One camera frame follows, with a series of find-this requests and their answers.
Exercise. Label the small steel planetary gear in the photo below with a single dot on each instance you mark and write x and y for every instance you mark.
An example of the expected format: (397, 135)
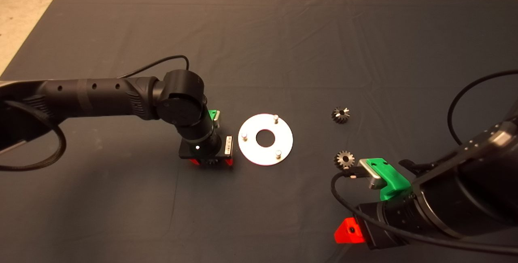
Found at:
(344, 119)
(349, 162)
(210, 161)

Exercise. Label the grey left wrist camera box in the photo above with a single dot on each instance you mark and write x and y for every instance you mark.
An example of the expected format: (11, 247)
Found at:
(217, 119)

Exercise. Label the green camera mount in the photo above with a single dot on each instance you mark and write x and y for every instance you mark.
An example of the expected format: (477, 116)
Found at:
(390, 178)
(211, 114)

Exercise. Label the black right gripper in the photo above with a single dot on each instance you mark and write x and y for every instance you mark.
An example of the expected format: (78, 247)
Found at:
(374, 224)

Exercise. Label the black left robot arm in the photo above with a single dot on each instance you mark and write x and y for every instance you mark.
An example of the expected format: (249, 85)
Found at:
(101, 97)

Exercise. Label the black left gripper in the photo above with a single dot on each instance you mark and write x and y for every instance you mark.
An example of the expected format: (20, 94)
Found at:
(202, 151)

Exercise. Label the green right camera mount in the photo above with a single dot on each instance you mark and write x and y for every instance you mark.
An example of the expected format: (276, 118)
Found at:
(390, 178)

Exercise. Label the dark grey table cloth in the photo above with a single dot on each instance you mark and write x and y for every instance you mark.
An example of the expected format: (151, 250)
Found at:
(259, 32)

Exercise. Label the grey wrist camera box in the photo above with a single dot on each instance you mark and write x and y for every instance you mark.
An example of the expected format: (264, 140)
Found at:
(217, 119)
(370, 174)

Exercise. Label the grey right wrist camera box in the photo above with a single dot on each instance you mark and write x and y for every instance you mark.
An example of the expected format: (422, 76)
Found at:
(370, 174)

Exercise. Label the round metal carrier plate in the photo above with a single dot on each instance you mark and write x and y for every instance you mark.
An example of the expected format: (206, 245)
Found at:
(251, 149)

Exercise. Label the green left camera mount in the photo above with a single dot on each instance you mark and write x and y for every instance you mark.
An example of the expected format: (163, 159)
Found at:
(211, 114)

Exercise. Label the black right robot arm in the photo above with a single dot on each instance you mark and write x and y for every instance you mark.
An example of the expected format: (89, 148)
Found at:
(465, 190)

